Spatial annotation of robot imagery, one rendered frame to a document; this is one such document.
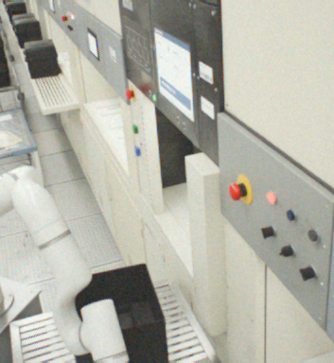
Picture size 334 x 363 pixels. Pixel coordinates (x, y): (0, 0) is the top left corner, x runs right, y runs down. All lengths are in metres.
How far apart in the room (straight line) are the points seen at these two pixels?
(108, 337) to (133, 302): 0.54
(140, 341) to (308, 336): 0.47
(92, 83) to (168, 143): 1.35
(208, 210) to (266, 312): 0.29
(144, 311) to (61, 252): 0.62
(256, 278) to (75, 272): 0.43
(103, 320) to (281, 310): 0.44
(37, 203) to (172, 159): 1.07
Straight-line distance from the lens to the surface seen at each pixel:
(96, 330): 1.33
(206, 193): 1.29
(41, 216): 1.27
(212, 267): 1.43
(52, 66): 4.34
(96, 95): 3.47
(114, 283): 1.78
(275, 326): 1.41
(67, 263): 1.28
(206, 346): 1.71
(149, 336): 1.58
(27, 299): 1.98
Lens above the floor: 2.01
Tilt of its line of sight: 24 degrees down
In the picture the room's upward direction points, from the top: 6 degrees counter-clockwise
